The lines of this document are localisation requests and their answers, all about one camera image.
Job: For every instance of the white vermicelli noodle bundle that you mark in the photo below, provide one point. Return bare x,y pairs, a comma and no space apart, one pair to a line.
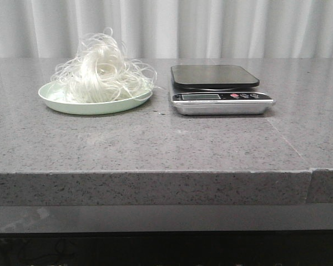
100,72

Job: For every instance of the silver black kitchen scale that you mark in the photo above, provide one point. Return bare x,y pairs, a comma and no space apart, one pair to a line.
216,90

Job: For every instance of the light green round plate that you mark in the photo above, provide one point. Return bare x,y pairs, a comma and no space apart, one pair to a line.
52,95

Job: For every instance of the white pleated curtain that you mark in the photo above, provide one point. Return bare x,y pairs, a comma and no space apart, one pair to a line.
171,29

